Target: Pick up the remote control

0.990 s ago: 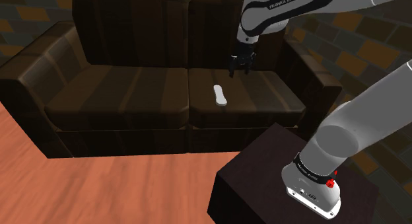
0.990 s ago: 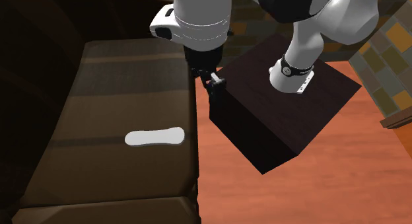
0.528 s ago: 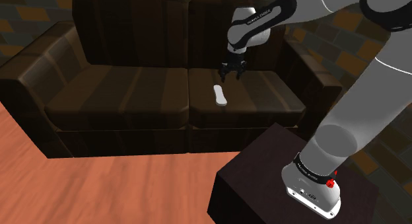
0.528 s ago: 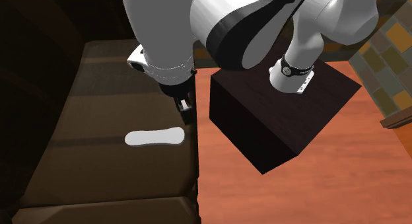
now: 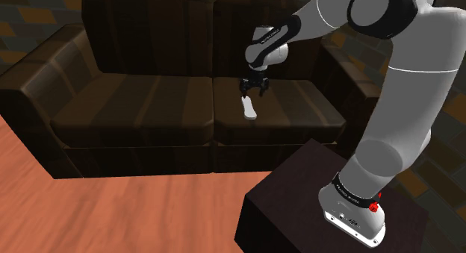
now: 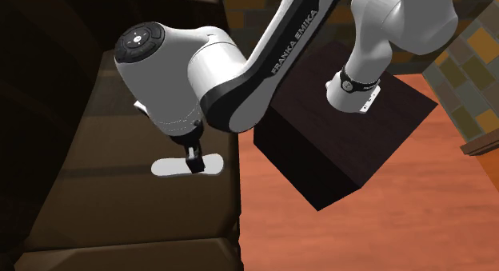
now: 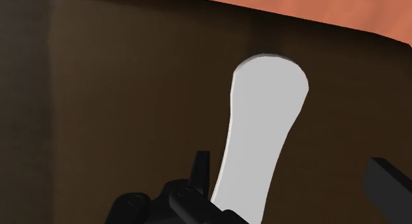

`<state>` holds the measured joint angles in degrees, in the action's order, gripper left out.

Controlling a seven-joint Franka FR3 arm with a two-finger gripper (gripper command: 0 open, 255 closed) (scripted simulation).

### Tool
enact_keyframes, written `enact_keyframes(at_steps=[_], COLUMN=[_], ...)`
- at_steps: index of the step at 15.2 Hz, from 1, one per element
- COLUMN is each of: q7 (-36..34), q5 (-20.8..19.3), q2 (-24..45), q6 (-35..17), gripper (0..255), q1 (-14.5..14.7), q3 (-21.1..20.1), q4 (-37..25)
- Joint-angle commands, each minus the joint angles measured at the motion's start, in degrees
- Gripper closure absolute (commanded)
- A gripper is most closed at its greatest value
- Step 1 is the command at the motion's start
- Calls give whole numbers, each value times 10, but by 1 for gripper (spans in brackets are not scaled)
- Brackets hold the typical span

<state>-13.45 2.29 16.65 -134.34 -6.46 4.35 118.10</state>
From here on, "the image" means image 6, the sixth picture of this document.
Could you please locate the white flat oval thing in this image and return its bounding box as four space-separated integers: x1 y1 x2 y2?
150 153 226 178

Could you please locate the dark robot stand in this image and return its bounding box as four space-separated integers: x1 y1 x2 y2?
253 41 439 212

